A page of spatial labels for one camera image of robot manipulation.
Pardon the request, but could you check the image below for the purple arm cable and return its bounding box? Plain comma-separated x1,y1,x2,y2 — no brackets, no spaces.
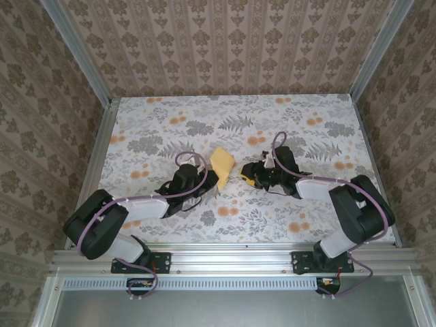
271,131,375,300
76,151,209,301

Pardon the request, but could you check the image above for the yellow cloth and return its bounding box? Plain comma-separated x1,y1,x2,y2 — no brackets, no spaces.
209,146,238,191

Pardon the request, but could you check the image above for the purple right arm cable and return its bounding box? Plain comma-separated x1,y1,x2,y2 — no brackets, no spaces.
271,131,375,300

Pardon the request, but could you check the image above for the aluminium side rail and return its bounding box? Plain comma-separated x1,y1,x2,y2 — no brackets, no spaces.
350,95,403,249
64,98,120,249

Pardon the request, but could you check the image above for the long aluminium frame rail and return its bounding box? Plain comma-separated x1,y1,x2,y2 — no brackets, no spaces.
50,247,422,275

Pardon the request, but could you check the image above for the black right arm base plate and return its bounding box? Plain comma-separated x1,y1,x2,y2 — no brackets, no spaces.
292,250,355,275

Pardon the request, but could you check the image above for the floral patterned table cover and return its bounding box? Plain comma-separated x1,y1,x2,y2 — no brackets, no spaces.
83,96,399,245

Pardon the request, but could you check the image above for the grey metal sheet panel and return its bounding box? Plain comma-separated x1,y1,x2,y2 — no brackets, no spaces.
54,288,411,327

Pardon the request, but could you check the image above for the thin black left gripper cable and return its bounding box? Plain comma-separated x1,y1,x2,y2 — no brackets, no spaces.
155,179,202,213

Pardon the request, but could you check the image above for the aluminium panel frame bar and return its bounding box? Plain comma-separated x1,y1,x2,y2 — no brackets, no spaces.
32,275,64,327
403,275,436,327

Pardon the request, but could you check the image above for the black connector board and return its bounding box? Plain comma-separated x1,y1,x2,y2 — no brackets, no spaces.
126,277,158,294
315,276,342,294

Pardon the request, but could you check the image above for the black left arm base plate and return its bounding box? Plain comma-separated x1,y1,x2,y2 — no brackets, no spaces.
110,251,172,275

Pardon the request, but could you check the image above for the aluminium frame post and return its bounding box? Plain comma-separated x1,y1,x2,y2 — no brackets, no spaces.
349,0,415,99
40,0,119,107

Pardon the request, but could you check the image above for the slotted grey cable duct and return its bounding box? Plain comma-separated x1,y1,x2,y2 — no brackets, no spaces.
63,277,419,291

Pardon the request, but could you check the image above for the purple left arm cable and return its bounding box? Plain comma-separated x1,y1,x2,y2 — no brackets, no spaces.
76,151,209,301

